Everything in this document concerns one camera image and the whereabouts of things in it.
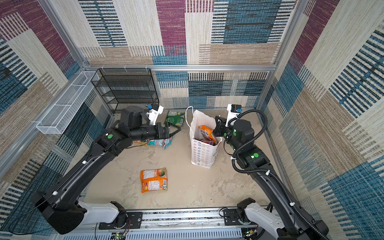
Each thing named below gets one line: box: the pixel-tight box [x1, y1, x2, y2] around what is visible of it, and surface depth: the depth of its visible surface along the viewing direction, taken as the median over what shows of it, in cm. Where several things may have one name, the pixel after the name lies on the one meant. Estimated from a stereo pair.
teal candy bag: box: [148, 135, 176, 150], surface depth 101 cm
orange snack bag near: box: [140, 167, 168, 194], surface depth 85 cm
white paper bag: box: [185, 106, 223, 169], surface depth 81 cm
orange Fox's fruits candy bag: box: [198, 125, 218, 146], surface depth 91 cm
